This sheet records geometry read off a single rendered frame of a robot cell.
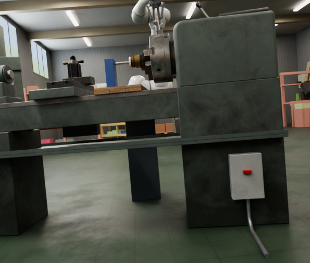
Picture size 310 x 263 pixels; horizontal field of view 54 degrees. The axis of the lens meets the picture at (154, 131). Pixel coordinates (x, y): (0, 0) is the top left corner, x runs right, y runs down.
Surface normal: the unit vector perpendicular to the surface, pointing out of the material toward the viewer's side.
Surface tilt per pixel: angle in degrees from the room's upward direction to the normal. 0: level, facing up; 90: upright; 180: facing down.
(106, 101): 90
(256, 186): 90
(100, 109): 90
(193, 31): 90
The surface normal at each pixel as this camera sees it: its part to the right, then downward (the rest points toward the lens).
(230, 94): -0.10, 0.04
